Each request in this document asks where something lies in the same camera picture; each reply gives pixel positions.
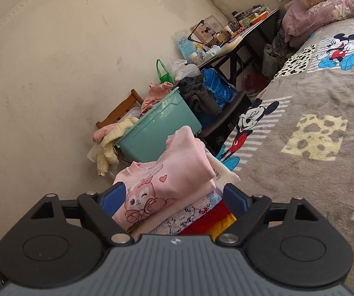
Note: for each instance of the stack of folded colourful clothes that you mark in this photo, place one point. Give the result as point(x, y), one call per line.
point(192, 212)

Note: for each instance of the wooden stool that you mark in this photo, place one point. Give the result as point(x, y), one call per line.
point(118, 112)

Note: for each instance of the blue plastic bag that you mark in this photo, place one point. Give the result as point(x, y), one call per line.
point(220, 89)

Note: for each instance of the salmon pink garment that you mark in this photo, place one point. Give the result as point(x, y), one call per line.
point(156, 94)

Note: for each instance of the dark desk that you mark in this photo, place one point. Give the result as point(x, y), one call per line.
point(241, 38)

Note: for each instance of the small desk clutter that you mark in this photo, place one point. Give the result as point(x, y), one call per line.
point(251, 14)

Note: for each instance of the mauve pillow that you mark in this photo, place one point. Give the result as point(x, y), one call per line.
point(297, 21)

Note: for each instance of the black chair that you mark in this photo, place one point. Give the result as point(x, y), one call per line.
point(226, 114)

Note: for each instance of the pale yellow garment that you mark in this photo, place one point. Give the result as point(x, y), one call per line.
point(107, 151)

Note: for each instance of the green plastic storage bin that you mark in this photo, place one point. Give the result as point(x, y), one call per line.
point(155, 126)

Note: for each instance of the blue white plastic packet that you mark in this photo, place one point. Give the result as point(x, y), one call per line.
point(184, 44)

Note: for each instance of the picture frame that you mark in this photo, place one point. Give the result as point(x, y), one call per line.
point(209, 27)

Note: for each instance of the dark grey clothes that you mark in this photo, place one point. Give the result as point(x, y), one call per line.
point(201, 98)

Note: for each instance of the red bag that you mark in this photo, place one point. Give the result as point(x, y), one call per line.
point(257, 83)

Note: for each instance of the white printed garment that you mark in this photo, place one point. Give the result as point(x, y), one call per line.
point(226, 172)

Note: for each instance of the white plastic bag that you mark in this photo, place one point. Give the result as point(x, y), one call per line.
point(186, 71)

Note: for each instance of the dark clothes pile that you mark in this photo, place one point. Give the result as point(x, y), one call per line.
point(283, 41)

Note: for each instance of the pink sweatshirt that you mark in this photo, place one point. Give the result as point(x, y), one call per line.
point(177, 166)

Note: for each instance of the cartoon mouse printed blanket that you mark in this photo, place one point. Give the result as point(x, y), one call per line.
point(318, 114)

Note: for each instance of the light pink garment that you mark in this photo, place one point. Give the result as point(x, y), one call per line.
point(103, 134)

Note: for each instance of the green tote bag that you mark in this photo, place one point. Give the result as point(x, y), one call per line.
point(164, 77)

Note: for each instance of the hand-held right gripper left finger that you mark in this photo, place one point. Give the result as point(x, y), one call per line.
point(115, 199)

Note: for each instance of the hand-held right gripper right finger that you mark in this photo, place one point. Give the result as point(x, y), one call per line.
point(235, 200)

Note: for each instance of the red yellow striped garment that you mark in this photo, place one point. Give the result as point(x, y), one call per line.
point(207, 222)

